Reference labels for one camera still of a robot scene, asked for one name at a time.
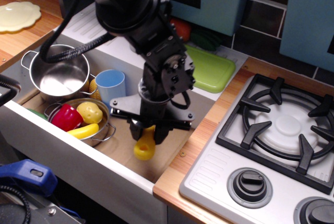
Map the yellow handled toy knife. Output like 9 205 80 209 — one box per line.
134 126 156 161

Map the white sink basin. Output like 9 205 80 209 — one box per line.
0 2 248 224

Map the green toy item in sink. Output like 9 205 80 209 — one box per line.
28 109 47 120

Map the yellow toy banana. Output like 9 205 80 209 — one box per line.
67 123 99 139

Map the yellow toy potato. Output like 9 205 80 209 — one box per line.
76 101 103 124

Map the black braided cable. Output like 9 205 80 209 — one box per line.
39 0 115 64

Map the steel pot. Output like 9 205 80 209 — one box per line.
21 51 93 102

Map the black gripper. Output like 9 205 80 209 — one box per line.
110 92 195 145

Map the green cutting board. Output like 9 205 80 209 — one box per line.
186 45 236 93

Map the red toy pepper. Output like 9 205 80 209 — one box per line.
51 103 84 132

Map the blue clamp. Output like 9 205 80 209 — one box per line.
1 159 58 197

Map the grey toy stove top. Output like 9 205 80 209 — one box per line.
180 78 333 223

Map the black stove grate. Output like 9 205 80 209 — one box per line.
216 74 333 194

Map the toy corn cob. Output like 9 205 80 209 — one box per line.
89 78 101 101

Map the light blue plastic cup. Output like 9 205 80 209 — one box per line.
95 69 126 110

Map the teal box right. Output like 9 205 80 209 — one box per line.
280 0 333 71

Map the steel pan with handles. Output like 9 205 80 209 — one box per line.
44 98 116 147

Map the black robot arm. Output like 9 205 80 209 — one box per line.
94 0 195 144

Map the orange toy tomato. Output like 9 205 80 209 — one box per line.
170 18 192 42

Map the dark green toy vegetable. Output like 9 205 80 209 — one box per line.
190 29 222 52

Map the grey stove knob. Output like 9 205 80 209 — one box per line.
293 197 333 224
226 168 273 209

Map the pale yellow plate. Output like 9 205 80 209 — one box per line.
1 2 41 32

